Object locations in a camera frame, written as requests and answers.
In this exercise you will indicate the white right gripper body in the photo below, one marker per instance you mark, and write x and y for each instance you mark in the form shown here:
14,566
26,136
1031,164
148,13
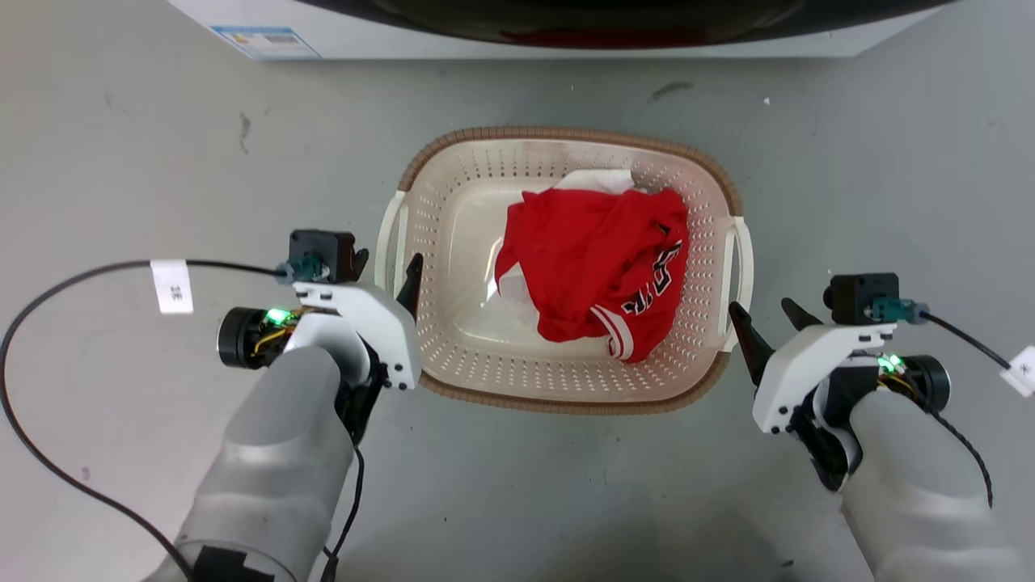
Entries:
800,364

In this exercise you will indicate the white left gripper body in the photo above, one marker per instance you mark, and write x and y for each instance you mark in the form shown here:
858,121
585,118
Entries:
380,323

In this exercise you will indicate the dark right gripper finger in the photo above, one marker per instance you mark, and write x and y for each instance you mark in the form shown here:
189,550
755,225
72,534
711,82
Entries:
752,339
800,315

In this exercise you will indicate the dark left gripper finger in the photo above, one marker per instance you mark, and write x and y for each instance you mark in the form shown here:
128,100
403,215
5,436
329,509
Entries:
360,263
411,283

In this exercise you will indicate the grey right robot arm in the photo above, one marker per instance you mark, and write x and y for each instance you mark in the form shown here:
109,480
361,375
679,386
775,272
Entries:
922,493

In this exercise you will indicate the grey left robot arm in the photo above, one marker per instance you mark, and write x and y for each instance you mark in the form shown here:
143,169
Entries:
267,461

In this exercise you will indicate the cream plastic laundry basket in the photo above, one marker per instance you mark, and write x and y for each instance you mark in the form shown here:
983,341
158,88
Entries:
461,242

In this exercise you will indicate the red sports jersey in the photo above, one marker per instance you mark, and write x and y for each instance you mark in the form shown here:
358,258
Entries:
590,259

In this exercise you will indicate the blue energy label sticker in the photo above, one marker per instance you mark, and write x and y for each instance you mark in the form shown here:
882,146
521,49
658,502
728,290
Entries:
267,40

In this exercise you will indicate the white washing machine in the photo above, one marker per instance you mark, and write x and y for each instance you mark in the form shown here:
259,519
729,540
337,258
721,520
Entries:
194,12

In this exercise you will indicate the dark washing machine door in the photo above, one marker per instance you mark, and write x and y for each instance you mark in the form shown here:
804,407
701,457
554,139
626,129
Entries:
614,16

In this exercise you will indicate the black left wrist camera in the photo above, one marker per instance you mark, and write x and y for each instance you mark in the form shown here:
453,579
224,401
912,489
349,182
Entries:
322,246

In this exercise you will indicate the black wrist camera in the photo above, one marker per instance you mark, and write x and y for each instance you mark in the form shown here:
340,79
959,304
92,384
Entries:
861,295
322,246

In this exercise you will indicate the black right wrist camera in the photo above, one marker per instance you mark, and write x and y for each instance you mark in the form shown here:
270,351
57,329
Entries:
861,295

